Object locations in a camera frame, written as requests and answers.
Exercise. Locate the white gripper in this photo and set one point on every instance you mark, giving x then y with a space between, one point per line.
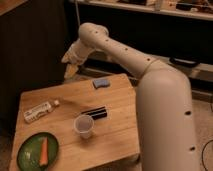
77 54

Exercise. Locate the black handle loop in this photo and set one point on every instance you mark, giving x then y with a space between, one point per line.
182 63

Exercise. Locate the upper shelf with clutter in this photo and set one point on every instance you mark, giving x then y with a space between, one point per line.
195 9

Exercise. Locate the orange carrot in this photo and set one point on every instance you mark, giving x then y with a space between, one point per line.
44 153

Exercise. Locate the clear plastic bottle white label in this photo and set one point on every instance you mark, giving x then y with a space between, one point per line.
40 110

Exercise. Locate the blue sponge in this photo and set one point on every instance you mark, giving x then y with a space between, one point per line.
98 83

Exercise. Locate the metal vertical pole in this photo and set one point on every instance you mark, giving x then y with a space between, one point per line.
77 13

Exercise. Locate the clear plastic cup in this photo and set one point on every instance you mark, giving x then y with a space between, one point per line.
83 125

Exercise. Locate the grey metal shelf rail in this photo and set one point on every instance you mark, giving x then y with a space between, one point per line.
101 63

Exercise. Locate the wooden table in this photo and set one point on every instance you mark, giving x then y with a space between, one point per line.
114 137

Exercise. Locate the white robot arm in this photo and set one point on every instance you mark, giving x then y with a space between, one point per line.
165 118

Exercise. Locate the green ceramic bowl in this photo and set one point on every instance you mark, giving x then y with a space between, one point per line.
29 153

